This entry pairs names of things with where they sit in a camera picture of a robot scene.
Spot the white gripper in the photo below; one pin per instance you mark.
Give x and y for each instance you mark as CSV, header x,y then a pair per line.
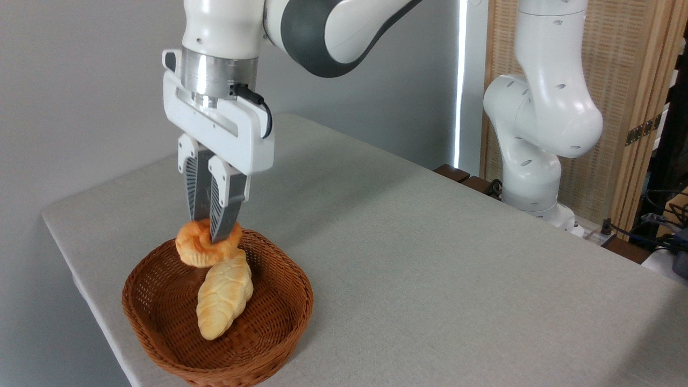
x,y
226,134

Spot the round orange bread bun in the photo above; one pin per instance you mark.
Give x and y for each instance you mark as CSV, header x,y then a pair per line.
x,y
196,250

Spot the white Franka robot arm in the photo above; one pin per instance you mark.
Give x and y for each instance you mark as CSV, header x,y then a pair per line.
x,y
543,107

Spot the pale braided bread loaf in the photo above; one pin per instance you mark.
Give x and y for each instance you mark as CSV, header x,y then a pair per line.
x,y
223,298

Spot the brown wicker basket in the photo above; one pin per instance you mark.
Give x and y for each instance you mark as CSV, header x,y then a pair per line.
x,y
161,317

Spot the dark wooden table edge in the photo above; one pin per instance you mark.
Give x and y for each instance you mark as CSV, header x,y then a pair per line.
x,y
462,178

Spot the grey tablecloth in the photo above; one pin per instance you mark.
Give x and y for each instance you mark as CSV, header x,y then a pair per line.
x,y
457,279

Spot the rattan wooden folding screen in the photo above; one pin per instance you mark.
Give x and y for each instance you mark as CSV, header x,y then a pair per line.
x,y
623,70

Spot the brass screen hinge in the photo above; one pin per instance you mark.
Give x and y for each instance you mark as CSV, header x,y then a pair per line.
x,y
643,130

